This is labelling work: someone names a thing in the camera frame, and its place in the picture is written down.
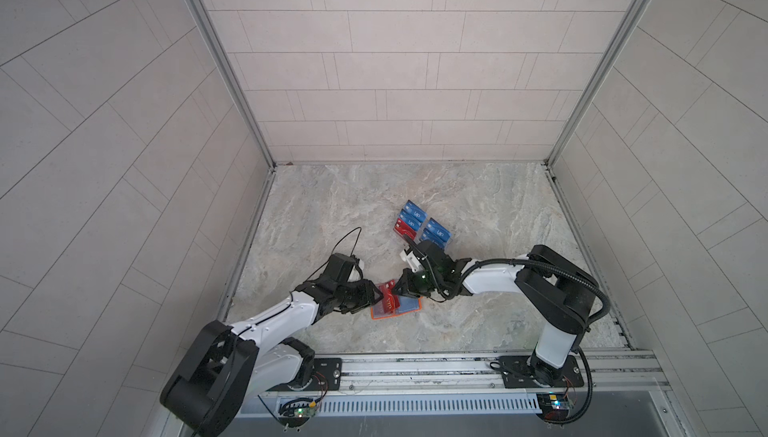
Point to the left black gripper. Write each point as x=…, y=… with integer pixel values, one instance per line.
x=365, y=296

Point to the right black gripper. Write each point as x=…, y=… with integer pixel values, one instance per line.
x=404, y=283

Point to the red VIP card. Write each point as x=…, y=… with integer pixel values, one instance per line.
x=390, y=302
x=404, y=230

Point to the orange leather card holder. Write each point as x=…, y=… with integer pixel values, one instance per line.
x=407, y=305

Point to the blue vip card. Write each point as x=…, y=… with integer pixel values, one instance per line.
x=436, y=240
x=415, y=211
x=410, y=221
x=438, y=230

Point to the clear acrylic card display stand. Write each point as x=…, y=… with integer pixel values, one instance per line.
x=417, y=239

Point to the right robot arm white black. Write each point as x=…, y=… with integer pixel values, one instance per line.
x=567, y=297

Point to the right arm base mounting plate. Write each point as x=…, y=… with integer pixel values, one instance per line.
x=516, y=371

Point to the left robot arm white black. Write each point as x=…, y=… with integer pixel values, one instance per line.
x=226, y=363

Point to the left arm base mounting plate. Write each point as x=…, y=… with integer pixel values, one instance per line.
x=318, y=375

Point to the left green circuit board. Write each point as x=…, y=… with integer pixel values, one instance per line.
x=297, y=412

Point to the green circuit board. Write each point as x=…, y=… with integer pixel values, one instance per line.
x=553, y=406
x=297, y=412

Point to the right green circuit board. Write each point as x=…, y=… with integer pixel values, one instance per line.
x=553, y=406

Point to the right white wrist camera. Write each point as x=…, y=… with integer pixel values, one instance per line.
x=411, y=260

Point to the aluminium mounting rail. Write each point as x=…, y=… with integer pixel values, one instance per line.
x=465, y=373

